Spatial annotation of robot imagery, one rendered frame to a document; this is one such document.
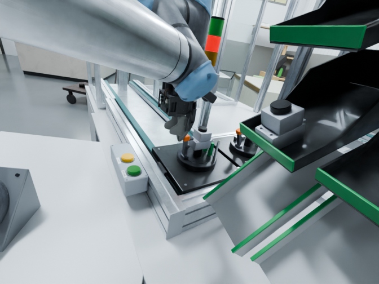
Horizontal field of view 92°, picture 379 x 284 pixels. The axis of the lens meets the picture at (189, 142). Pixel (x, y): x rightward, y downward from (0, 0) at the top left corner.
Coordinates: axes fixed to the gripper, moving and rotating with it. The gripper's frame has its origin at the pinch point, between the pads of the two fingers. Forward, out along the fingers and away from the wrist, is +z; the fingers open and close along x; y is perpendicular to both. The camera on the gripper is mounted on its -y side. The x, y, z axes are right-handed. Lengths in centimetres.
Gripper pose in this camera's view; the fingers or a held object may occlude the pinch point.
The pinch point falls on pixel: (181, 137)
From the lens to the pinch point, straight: 56.5
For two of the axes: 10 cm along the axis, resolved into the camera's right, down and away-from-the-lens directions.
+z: -1.6, 8.7, 4.7
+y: -8.5, 1.2, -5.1
